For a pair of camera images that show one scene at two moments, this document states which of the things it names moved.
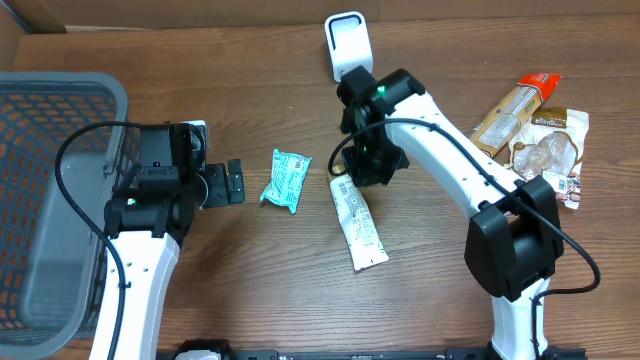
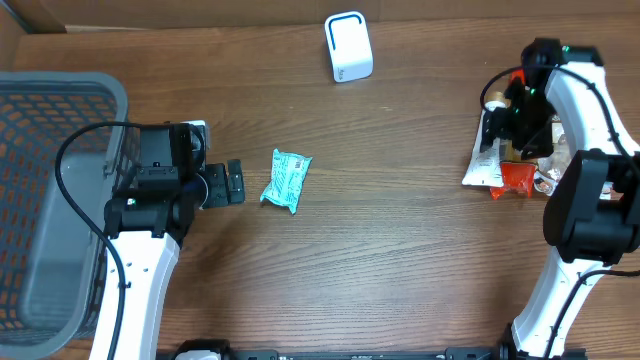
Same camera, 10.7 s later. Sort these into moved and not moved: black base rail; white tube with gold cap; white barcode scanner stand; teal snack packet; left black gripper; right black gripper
Moved: right black gripper; white tube with gold cap
Not moved: left black gripper; teal snack packet; white barcode scanner stand; black base rail
